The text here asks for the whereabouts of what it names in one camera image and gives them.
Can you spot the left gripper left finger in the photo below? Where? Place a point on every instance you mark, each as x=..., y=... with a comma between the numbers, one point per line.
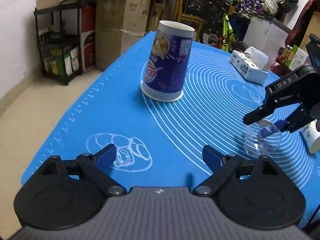
x=93, y=167

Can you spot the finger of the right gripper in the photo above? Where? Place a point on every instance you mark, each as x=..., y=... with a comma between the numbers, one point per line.
x=259, y=113
x=295, y=121

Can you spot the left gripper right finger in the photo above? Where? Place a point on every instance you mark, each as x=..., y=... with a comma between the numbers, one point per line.
x=222, y=166

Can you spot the clear plastic cup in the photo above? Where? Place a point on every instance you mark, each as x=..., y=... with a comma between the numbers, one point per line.
x=262, y=138

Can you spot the white paper cup left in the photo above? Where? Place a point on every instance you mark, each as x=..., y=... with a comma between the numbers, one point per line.
x=311, y=137

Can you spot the purple paper cup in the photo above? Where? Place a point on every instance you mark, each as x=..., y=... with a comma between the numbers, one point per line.
x=165, y=71

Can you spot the green white carton box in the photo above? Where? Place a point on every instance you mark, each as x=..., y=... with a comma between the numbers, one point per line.
x=296, y=58

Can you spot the white tissue box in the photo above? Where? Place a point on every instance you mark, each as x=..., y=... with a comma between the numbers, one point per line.
x=250, y=64

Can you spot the tall cardboard box right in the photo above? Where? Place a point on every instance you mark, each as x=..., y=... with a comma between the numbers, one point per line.
x=313, y=28

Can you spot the blue silicone mat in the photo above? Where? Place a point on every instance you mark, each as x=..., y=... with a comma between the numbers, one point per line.
x=158, y=144

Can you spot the black bicycle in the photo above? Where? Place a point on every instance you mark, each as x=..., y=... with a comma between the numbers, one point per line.
x=217, y=30

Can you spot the pile of colourful clothes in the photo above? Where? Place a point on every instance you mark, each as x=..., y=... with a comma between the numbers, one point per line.
x=258, y=7

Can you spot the wooden chair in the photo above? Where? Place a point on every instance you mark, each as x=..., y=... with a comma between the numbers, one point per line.
x=179, y=16

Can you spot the black metal shelf rack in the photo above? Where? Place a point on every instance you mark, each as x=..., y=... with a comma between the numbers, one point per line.
x=59, y=48

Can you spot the lower cardboard box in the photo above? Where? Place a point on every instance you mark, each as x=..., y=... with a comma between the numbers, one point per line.
x=119, y=24

